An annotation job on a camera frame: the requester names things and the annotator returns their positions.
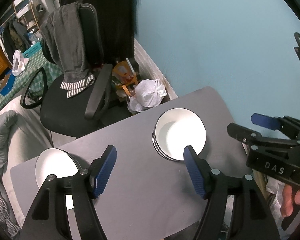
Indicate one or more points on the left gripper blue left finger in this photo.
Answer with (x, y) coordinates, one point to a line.
(102, 169)

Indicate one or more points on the white plate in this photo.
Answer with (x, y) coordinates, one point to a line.
(57, 162)

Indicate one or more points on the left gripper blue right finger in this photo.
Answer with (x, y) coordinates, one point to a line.
(198, 170)

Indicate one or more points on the striped clothing on bed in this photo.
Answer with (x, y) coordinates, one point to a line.
(7, 222)

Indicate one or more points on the green checkered tablecloth table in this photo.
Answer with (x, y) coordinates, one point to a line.
(37, 61)

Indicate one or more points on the black hanging coat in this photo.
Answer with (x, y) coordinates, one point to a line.
(117, 22)

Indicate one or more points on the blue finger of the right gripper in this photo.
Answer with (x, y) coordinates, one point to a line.
(265, 121)
(244, 135)

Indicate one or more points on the white bag on table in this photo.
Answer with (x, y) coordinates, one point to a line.
(19, 63)

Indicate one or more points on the blue box on table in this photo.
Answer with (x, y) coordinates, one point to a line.
(7, 83)

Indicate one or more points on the black office chair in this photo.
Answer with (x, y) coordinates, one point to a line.
(74, 103)

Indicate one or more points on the orange bag on floor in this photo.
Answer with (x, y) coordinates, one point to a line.
(125, 77)

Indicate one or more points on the clothes rack with garments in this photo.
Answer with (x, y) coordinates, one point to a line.
(14, 37)

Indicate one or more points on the teal cardboard box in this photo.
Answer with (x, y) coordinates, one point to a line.
(32, 50)

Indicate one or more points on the white plastic bag on floor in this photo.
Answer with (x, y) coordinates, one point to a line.
(147, 94)

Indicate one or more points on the metal shelf unit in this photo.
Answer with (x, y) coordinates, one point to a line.
(27, 14)

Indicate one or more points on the person's right hand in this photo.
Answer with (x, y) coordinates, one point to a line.
(289, 198)

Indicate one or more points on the grey sweatpants on chair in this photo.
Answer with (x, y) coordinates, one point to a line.
(63, 34)

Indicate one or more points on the white bowl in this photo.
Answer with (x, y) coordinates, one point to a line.
(174, 130)

